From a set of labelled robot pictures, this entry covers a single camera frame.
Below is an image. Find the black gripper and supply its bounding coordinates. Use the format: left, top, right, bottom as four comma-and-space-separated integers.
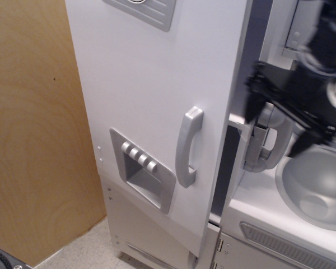
245, 62, 336, 157

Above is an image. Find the white fridge door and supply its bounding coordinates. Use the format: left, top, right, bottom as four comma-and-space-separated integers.
101, 178, 220, 268
66, 1, 252, 258

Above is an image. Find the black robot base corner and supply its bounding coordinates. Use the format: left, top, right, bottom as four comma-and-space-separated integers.
0, 249, 32, 269

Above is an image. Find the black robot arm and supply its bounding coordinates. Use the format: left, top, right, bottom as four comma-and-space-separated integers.
245, 1, 336, 157

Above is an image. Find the grey top fridge panel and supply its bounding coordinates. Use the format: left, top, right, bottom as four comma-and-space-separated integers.
103, 0, 176, 32

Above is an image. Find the grey toy faucet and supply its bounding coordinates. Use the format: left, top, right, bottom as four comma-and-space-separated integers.
293, 122, 336, 142

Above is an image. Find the grey toy telephone handset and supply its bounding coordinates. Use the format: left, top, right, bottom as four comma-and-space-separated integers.
244, 103, 293, 173

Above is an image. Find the grey round sink basin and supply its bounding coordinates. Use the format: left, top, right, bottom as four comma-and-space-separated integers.
275, 146, 336, 231

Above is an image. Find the white toy microwave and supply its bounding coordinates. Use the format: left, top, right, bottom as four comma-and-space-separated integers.
259, 1, 323, 69

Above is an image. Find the grey vent panel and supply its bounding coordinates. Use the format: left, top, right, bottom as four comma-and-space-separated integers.
239, 221, 336, 268

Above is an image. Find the silver door hinge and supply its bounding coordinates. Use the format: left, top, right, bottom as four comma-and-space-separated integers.
217, 239, 223, 252

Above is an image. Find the grey ice dispenser panel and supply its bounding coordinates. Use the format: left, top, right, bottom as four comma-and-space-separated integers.
110, 128, 176, 215

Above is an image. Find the plywood board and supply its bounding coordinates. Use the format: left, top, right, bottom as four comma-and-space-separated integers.
0, 1, 105, 266

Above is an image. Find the grey upper door handle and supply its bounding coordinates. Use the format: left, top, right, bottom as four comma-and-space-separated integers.
175, 106, 204, 188

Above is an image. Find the grey door handle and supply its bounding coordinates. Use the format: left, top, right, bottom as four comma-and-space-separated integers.
175, 106, 204, 188
187, 252, 199, 269

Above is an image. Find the grey lower door handle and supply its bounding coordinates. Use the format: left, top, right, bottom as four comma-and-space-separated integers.
187, 252, 199, 269

